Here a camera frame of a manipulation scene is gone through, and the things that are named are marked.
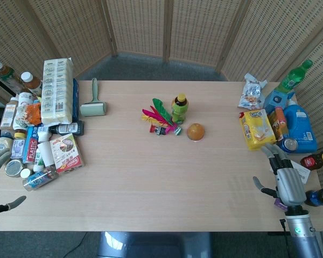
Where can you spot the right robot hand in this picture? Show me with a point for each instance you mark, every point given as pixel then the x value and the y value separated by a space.
pixel 289 180

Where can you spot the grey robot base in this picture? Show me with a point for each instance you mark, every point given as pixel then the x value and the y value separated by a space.
pixel 153 244

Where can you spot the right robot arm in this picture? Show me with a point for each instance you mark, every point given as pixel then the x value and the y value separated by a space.
pixel 302 233

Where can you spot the white paper card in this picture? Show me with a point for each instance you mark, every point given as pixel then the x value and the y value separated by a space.
pixel 302 172

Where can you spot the metal tin can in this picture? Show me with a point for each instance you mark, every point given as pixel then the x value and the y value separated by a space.
pixel 14 168

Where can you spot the beige powder jar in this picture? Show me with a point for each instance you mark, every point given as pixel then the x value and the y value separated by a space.
pixel 2 142

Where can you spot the purple label jar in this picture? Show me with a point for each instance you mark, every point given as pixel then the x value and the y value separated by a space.
pixel 18 146

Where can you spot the brown bottle red label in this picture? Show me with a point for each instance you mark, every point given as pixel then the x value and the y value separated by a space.
pixel 316 160

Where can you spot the dark cola bottle blue label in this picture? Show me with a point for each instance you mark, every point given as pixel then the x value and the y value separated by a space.
pixel 319 197

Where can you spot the blue drink can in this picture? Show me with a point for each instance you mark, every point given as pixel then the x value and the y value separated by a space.
pixel 289 145

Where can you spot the blue plastic wrap box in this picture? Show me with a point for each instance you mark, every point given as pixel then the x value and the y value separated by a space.
pixel 31 145

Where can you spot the small green white bottle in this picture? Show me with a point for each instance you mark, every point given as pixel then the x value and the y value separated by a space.
pixel 38 161

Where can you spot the clear bottle blue label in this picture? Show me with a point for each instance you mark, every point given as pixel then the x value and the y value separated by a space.
pixel 39 178

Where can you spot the brown bottle barcode label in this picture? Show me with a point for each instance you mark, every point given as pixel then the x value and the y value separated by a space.
pixel 8 114

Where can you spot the blue detergent bottle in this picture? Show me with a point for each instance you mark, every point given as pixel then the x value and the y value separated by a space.
pixel 301 129

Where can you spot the orange snack bag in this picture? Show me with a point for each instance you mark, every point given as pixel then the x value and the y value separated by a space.
pixel 32 114

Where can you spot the orange snack box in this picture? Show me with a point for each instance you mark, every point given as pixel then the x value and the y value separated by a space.
pixel 278 122

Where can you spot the yellow snack bag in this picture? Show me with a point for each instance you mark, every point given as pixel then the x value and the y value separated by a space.
pixel 257 129

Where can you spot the white round container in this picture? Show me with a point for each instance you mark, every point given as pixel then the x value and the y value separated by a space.
pixel 24 100

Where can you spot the red white food box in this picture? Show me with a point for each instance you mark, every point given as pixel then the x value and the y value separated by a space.
pixel 66 153

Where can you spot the black bottle white label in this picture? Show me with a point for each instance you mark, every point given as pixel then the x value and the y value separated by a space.
pixel 70 129

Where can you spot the blue carton box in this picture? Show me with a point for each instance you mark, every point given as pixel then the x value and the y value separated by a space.
pixel 277 100

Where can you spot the tea bottle white cap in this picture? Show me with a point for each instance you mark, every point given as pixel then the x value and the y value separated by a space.
pixel 6 75

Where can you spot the amber bottle white cap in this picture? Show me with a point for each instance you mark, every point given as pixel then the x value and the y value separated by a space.
pixel 32 82

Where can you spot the white tissue pack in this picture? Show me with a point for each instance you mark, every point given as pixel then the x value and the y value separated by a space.
pixel 56 91

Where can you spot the silver nut snack bag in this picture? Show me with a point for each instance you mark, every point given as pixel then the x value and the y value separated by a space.
pixel 251 92

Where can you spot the blue flat box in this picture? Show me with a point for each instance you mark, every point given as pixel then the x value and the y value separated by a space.
pixel 76 99

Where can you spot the green soda bottle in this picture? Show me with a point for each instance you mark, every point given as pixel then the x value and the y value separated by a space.
pixel 293 76

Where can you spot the orange ball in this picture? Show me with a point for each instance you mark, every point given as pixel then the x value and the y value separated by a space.
pixel 196 132

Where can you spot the green lint roller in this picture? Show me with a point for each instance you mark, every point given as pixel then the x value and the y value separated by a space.
pixel 94 102

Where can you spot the green tea bottle yellow cap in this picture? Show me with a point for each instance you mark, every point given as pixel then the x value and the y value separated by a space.
pixel 179 108

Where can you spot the colourful feather shuttlecock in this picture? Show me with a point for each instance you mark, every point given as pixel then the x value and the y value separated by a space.
pixel 158 118

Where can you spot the wicker folding screen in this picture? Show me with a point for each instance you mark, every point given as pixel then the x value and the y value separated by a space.
pixel 161 29

